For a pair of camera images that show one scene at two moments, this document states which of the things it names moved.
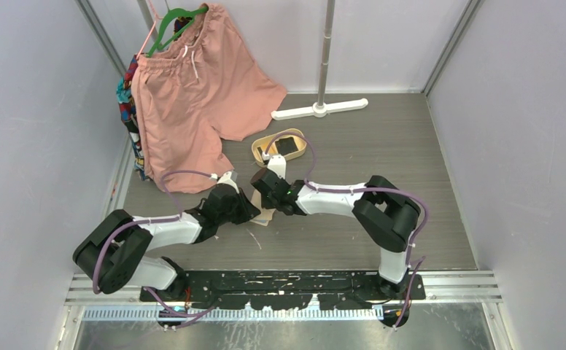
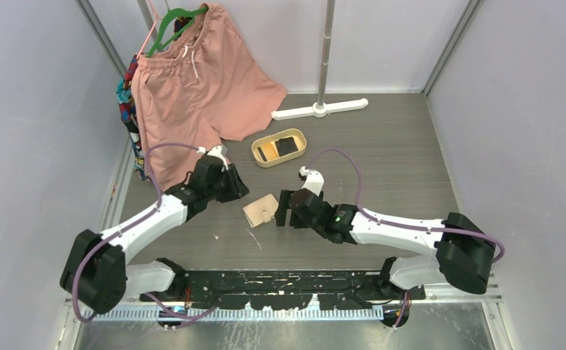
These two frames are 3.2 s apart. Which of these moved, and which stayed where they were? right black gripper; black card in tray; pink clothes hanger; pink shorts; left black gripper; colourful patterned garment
Moved: right black gripper; left black gripper
Stayed: colourful patterned garment; pink shorts; black card in tray; pink clothes hanger
